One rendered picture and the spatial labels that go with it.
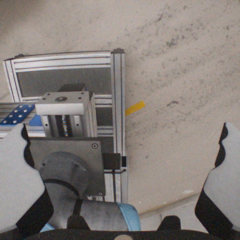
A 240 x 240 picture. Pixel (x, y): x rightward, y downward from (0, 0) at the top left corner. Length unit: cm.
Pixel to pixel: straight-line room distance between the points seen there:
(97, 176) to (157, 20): 116
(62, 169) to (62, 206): 11
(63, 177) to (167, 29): 124
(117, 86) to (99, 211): 97
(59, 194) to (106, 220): 12
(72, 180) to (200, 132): 151
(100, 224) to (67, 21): 133
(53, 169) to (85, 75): 89
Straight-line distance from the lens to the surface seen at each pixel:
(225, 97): 178
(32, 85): 144
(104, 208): 43
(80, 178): 51
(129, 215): 42
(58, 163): 51
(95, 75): 128
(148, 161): 193
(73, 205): 43
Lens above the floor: 143
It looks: 61 degrees down
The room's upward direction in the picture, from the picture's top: 177 degrees counter-clockwise
